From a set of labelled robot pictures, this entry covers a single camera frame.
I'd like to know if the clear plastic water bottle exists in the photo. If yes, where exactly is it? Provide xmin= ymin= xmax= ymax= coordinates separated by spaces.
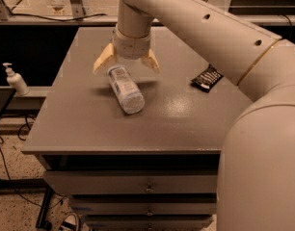
xmin=107 ymin=65 xmax=145 ymax=115

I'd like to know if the white pump dispenser bottle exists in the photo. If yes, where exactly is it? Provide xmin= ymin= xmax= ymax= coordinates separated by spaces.
xmin=3 ymin=63 xmax=29 ymax=96

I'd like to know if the black snack packet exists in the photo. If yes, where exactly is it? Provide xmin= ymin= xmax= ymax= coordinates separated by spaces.
xmin=191 ymin=64 xmax=223 ymax=92

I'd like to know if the grey metal rail frame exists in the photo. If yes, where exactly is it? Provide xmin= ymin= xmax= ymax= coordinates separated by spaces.
xmin=0 ymin=0 xmax=295 ymax=27

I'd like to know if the black floor cable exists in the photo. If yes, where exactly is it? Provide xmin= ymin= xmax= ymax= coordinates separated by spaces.
xmin=0 ymin=114 xmax=67 ymax=210

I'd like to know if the black stand leg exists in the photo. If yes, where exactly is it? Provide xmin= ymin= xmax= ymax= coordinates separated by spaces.
xmin=36 ymin=186 xmax=53 ymax=231

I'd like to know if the drawer knob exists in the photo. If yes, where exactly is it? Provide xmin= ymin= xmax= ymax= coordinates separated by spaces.
xmin=146 ymin=210 xmax=153 ymax=217
xmin=145 ymin=185 xmax=154 ymax=193

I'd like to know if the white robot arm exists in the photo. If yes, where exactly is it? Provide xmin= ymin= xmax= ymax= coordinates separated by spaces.
xmin=94 ymin=0 xmax=295 ymax=231

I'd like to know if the top drawer knob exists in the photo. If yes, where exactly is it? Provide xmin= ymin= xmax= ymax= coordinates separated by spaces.
xmin=145 ymin=185 xmax=154 ymax=193

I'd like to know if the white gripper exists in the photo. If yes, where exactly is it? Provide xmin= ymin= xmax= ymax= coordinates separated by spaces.
xmin=93 ymin=28 xmax=160 ymax=74

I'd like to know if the grey drawer cabinet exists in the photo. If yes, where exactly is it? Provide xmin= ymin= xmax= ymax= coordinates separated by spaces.
xmin=23 ymin=27 xmax=250 ymax=231

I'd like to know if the sneaker shoe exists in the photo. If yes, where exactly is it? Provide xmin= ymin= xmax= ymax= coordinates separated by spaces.
xmin=58 ymin=213 xmax=80 ymax=231

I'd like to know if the black cable on rail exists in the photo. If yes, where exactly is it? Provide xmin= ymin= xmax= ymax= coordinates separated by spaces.
xmin=6 ymin=13 xmax=108 ymax=22

